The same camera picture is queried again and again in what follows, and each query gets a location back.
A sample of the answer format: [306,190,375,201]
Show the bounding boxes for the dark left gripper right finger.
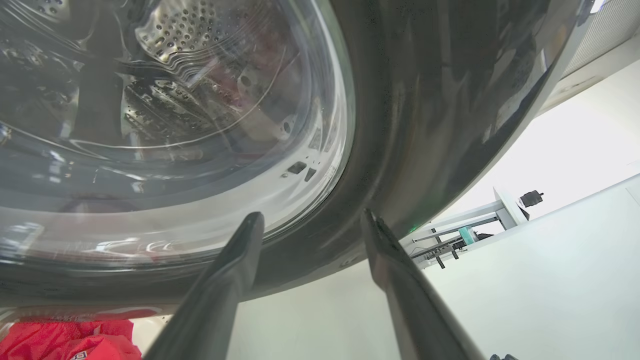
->
[361,209,486,360]

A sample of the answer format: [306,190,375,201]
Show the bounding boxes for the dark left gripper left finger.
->
[144,212,265,360]

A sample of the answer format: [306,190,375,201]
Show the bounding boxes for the red garment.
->
[27,334,143,360]

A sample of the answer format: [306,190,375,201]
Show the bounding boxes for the red shorts white stripes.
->
[0,320,136,351]

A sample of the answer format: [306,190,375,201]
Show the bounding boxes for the black round glass washer door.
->
[0,0,598,307]

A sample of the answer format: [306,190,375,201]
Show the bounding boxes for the white front-load washing machine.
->
[0,0,601,321]

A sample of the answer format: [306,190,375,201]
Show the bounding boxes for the white table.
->
[400,187,531,271]

